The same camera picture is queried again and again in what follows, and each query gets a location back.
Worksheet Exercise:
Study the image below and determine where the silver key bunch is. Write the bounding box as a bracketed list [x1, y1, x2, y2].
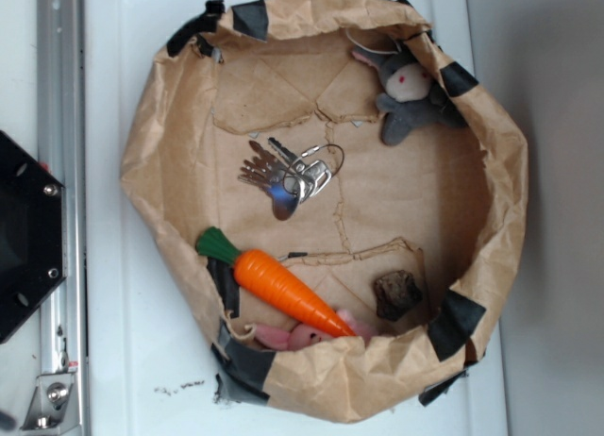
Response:
[238, 138, 345, 221]

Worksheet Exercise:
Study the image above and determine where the orange plastic carrot toy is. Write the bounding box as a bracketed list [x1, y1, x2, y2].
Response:
[195, 226, 356, 337]

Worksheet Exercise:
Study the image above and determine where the pink plush toy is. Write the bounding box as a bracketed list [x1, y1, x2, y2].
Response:
[255, 310, 378, 351]

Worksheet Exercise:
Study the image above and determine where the brown rock chunk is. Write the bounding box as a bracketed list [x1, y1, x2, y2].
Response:
[373, 270, 423, 322]

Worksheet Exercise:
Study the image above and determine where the brown paper bag bin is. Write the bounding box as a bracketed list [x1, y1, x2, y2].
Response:
[121, 0, 528, 423]

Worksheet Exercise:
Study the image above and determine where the grey plush bunny toy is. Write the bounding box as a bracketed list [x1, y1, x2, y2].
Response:
[352, 44, 466, 146]

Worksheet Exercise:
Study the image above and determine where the white tray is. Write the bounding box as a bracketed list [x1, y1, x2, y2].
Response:
[84, 0, 508, 435]

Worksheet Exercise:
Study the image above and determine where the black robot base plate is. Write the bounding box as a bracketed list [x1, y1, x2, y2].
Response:
[1, 133, 65, 344]

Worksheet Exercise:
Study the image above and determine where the aluminium rail frame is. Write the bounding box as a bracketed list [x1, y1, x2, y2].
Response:
[20, 0, 91, 435]

